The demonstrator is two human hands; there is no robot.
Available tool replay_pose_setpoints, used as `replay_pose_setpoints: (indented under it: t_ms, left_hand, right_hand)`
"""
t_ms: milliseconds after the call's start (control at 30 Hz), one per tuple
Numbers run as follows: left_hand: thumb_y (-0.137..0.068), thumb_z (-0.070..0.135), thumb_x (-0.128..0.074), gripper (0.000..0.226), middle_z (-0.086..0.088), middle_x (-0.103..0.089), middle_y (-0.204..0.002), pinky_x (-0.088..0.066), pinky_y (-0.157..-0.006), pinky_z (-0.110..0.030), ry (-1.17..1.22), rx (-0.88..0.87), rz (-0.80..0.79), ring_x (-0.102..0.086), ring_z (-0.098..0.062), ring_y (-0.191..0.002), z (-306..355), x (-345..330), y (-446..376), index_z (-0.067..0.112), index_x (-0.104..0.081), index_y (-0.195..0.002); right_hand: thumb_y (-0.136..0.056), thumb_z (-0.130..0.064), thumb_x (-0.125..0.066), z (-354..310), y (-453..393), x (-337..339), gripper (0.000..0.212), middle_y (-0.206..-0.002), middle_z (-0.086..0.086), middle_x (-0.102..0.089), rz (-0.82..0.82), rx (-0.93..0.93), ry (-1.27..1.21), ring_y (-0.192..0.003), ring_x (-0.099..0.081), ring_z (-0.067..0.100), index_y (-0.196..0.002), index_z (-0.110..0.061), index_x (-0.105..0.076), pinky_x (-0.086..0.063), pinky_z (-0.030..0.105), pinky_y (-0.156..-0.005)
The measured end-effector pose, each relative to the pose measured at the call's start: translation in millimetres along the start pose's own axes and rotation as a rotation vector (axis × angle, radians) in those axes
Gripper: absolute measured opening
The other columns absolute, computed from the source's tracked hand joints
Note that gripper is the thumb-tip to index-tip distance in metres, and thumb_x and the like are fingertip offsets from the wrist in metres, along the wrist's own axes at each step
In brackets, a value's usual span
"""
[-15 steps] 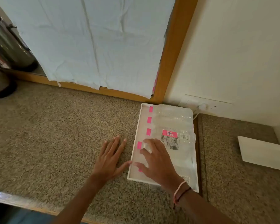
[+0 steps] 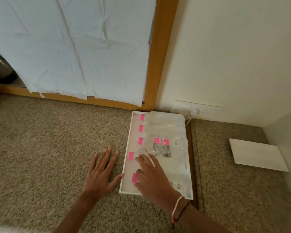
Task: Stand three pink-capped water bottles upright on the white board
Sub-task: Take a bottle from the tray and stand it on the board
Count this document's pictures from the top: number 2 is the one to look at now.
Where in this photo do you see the person's left hand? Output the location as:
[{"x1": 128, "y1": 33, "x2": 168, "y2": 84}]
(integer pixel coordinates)
[{"x1": 81, "y1": 148, "x2": 125, "y2": 201}]

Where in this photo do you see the person's right hand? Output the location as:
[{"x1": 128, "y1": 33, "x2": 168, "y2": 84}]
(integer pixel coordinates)
[{"x1": 135, "y1": 154, "x2": 185, "y2": 213}]

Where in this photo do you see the person's left forearm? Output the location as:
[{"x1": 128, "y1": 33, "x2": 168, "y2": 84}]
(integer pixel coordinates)
[{"x1": 53, "y1": 192, "x2": 98, "y2": 233}]

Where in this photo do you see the person's right forearm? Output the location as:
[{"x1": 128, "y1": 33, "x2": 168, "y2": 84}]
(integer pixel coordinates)
[{"x1": 171, "y1": 197, "x2": 231, "y2": 233}]

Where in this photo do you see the white rectangular tray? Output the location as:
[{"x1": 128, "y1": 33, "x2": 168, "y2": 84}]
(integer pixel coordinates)
[{"x1": 119, "y1": 111, "x2": 194, "y2": 200}]

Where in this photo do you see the clear bottle with black label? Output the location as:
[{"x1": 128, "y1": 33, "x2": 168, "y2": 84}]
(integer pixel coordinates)
[{"x1": 145, "y1": 146, "x2": 190, "y2": 174}]

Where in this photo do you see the clear bottle with pink label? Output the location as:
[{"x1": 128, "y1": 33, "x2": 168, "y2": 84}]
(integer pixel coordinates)
[{"x1": 144, "y1": 125, "x2": 189, "y2": 150}]

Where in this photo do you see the clear bottle with barcode sticker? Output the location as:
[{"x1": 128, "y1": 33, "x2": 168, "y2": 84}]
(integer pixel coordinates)
[{"x1": 167, "y1": 171, "x2": 193, "y2": 198}]

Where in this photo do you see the clear unlabelled plastic bottle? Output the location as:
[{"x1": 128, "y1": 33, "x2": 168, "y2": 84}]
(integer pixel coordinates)
[{"x1": 146, "y1": 111, "x2": 185, "y2": 127}]

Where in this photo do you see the white flat board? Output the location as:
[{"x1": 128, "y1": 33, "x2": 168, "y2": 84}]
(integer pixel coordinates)
[{"x1": 229, "y1": 138, "x2": 289, "y2": 172}]

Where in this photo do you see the white cloth sheet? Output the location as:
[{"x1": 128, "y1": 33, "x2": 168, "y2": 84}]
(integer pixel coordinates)
[{"x1": 0, "y1": 0, "x2": 157, "y2": 107}]

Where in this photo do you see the metal waste bin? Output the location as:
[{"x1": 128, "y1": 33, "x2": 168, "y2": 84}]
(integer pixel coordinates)
[{"x1": 0, "y1": 45, "x2": 17, "y2": 84}]

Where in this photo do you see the pink string bracelet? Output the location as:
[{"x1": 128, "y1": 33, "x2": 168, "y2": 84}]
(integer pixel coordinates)
[{"x1": 171, "y1": 196, "x2": 185, "y2": 222}]

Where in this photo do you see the dark red string bracelet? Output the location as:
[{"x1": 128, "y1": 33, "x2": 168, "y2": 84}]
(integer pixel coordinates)
[{"x1": 172, "y1": 202, "x2": 190, "y2": 230}]

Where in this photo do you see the white wall socket plate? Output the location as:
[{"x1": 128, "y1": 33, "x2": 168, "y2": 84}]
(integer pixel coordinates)
[{"x1": 170, "y1": 100, "x2": 223, "y2": 121}]

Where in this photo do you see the wooden frame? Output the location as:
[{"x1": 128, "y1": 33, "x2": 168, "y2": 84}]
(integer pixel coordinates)
[{"x1": 0, "y1": 0, "x2": 179, "y2": 112}]

